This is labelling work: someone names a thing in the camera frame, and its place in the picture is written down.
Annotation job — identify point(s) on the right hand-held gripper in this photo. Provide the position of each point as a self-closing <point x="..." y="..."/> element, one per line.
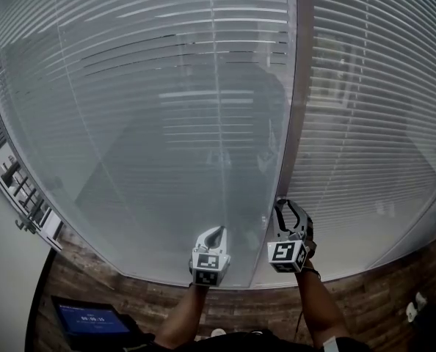
<point x="286" y="255"/>

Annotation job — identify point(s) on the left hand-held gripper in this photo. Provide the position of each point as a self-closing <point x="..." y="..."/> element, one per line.
<point x="207" y="270"/>

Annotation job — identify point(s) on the person's left forearm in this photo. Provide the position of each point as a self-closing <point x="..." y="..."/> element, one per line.
<point x="183" y="317"/>

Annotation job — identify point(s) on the person's right forearm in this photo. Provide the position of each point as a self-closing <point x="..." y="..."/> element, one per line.
<point x="320" y="306"/>

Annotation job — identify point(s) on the person's right hand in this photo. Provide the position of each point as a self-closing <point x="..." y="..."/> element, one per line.
<point x="311" y="251"/>

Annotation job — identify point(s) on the person's left white shoe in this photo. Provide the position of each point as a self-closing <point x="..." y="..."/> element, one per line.
<point x="218" y="333"/>

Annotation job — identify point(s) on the person's white shoe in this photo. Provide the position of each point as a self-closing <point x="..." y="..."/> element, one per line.
<point x="411" y="311"/>
<point x="420" y="299"/>
<point x="218" y="333"/>

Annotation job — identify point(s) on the person's dark clothing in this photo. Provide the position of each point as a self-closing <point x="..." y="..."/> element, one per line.
<point x="262" y="343"/>

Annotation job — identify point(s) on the black tablet with blue screen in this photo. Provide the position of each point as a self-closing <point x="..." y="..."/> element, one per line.
<point x="93" y="319"/>

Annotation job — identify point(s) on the frosted glass door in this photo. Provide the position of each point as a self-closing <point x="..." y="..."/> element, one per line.
<point x="53" y="229"/>

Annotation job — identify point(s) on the black metal railing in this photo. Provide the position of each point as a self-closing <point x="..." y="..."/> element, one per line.
<point x="9" y="171"/>

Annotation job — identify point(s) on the grey window frame post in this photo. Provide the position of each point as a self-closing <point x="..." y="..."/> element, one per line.
<point x="302" y="68"/>

